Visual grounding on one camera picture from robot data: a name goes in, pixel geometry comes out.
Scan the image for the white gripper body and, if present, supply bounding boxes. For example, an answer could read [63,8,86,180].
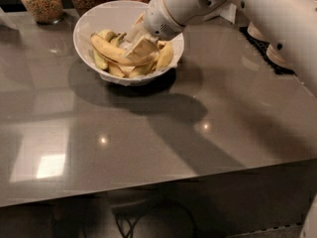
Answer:
[144,0,184,41]

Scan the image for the right yellow banana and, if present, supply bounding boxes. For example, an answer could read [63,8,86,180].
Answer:
[157,42,173,69]

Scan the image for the large top banana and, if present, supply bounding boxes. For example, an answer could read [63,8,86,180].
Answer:
[90,34,154,66]

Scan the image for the far left cereal jar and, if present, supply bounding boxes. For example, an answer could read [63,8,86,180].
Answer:
[21,0,63,24]

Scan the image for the bottom yellow banana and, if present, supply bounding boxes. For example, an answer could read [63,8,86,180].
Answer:
[107,62,154,78]

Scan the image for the black rubber mat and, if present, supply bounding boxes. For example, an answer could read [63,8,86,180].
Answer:
[239,27,295,75]

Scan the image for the yellow banana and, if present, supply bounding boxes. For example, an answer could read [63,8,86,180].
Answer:
[107,62,154,78]
[93,29,117,70]
[157,42,173,69]

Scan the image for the white folded sign stand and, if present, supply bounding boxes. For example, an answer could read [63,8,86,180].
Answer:
[203,3,237,24]

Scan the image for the stack of paper plates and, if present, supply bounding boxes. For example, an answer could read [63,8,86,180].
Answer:
[266,45,288,68]

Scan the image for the left yellow banana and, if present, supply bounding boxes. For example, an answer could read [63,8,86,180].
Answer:
[93,29,117,70]

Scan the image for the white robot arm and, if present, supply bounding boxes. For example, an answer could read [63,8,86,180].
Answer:
[128,0,317,95]

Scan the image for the stack of paper bowls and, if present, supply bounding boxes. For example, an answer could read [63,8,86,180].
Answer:
[247,23,266,42]

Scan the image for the white bowl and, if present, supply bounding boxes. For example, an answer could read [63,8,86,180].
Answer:
[72,0,185,87]

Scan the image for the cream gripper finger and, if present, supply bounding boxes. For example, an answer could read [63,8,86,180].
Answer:
[125,35,158,61]
[124,13,146,43]

